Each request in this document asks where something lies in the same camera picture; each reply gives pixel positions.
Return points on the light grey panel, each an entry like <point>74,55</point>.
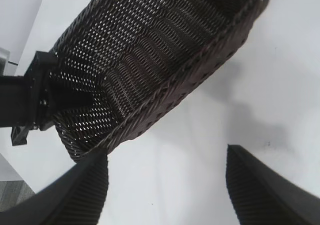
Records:
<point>4,60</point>

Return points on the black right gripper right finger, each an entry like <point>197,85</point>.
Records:
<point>270,200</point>

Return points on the dark brown wicker basket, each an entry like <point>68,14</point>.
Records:
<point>162,47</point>

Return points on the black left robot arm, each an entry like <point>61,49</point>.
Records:
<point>12,100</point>

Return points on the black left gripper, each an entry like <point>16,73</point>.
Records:
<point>35,97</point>

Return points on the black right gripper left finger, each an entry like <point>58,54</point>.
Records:
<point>62,200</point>

